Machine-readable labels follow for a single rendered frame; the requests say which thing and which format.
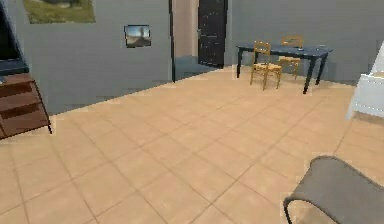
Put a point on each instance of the black room door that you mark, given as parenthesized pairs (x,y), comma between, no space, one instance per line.
(212,31)

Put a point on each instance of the yellow wooden chair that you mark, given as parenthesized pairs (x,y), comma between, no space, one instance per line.
(265,68)
(292,41)

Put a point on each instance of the small framed landscape picture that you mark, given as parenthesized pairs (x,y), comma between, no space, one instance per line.
(137,35)

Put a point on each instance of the dark blue dining table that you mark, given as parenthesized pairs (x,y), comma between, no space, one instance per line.
(293,52)

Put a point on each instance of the large green landscape picture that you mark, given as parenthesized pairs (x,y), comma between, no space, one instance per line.
(60,10)

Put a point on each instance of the grey lounge chair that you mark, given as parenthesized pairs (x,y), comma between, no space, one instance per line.
(340,191)

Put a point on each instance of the brown wooden drawer chest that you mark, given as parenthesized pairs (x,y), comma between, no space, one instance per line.
(21,105)

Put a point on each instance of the white armchair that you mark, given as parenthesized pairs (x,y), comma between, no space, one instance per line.
(368,93)

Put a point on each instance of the black television set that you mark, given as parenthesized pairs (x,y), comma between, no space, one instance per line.
(9,50)

